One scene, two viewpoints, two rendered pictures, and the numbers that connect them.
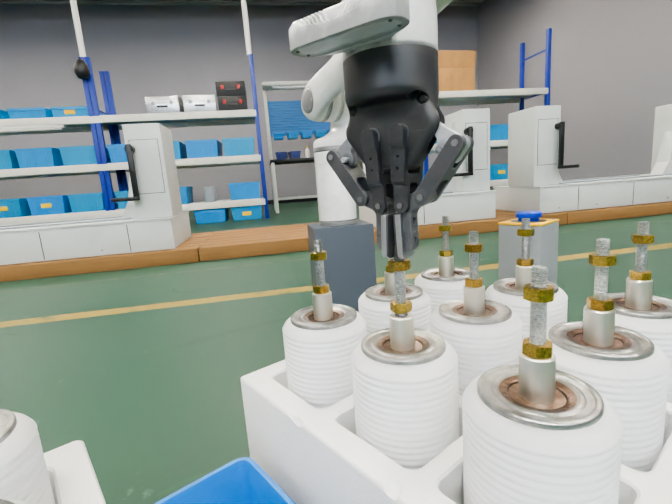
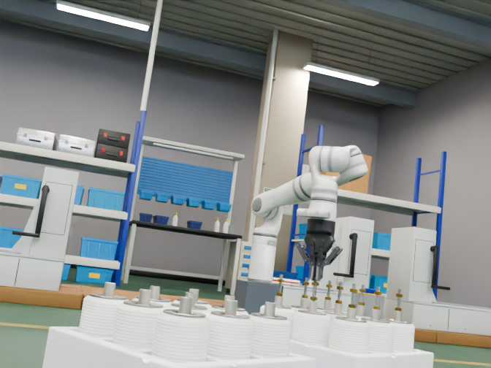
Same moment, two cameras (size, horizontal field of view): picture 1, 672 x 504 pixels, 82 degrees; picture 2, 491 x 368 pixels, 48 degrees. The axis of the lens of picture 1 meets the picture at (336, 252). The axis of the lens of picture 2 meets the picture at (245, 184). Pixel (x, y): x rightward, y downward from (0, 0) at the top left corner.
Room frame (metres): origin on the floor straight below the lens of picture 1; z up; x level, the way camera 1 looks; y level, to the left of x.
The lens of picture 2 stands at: (-1.09, 0.33, 0.34)
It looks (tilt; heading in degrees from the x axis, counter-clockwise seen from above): 9 degrees up; 353
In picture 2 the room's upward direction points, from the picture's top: 7 degrees clockwise
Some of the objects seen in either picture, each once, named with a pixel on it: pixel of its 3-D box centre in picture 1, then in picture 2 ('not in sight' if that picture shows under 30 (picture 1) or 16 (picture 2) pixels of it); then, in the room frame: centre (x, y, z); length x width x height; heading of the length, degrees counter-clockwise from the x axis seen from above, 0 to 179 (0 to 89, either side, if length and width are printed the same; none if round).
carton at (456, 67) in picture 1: (443, 76); (337, 173); (5.68, -1.65, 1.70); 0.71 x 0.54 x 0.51; 103
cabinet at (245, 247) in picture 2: not in sight; (249, 269); (6.21, -0.75, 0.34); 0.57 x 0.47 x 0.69; 10
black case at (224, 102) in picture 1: (233, 106); (110, 155); (5.12, 1.15, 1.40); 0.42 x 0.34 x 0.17; 11
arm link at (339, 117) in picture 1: (331, 119); (267, 217); (0.95, -0.01, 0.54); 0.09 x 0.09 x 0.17; 31
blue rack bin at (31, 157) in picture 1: (46, 159); not in sight; (4.76, 3.33, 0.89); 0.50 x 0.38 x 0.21; 10
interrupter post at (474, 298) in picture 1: (474, 300); (337, 309); (0.41, -0.15, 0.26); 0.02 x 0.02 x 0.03
